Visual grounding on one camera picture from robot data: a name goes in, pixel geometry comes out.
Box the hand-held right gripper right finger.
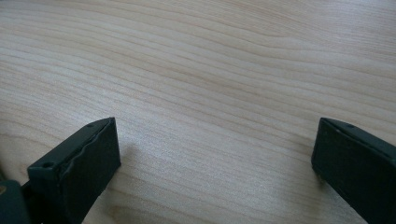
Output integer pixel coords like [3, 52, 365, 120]
[311, 117, 396, 224]

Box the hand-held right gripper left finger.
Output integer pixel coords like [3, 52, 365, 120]
[21, 117, 121, 224]

